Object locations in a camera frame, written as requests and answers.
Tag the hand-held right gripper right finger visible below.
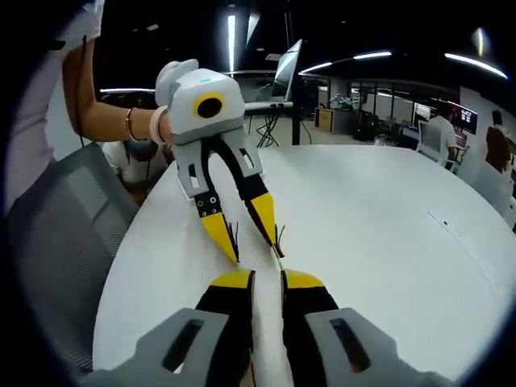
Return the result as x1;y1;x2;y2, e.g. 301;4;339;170
281;268;455;387

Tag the large tilted display screen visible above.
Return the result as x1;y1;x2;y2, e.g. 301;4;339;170
270;38;304;104

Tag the grey mesh office chair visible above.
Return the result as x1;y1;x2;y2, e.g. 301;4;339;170
6;142;141;372

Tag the wooden cabinet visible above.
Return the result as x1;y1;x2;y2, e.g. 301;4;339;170
314;106;337;132

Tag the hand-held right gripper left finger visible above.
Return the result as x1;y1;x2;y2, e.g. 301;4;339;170
86;268;256;387

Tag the black monitor stand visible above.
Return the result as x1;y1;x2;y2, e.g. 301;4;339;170
289;102;302;147

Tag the gold bracelet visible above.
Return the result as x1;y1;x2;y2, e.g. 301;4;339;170
125;106;137;143

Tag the pink wristband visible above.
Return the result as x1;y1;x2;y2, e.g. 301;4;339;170
149;105;169;146

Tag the multicolour JST connector cable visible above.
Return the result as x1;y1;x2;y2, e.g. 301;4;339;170
227;220;242;248
273;224;288;277

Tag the white mesh office chair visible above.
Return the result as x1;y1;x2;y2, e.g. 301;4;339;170
458;160;516;227
416;119;449;165

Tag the ceiling light strip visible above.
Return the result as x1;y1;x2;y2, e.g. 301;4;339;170
226;15;237;74
299;49;393;76
99;87;157;95
444;52;510;81

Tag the lit computer monitor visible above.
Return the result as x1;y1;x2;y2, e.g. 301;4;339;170
455;105;480;135

